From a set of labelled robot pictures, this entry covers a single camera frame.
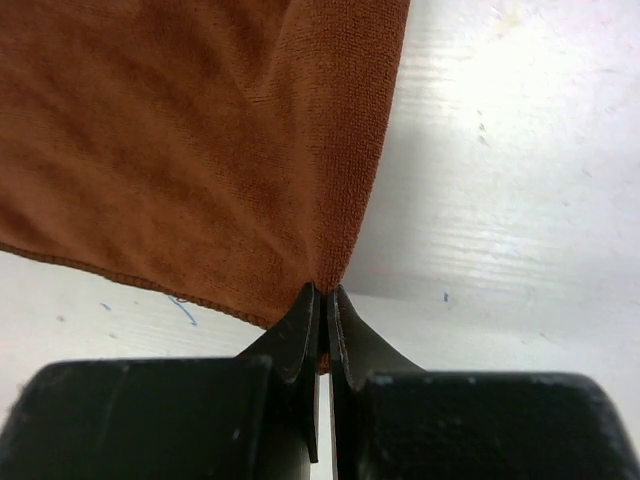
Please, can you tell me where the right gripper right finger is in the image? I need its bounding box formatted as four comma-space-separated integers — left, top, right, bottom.
325, 289, 639, 479

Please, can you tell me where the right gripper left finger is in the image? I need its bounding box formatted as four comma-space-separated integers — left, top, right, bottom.
1, 285, 320, 479

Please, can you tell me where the brown towel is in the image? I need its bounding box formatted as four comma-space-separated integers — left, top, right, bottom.
0, 0, 414, 376

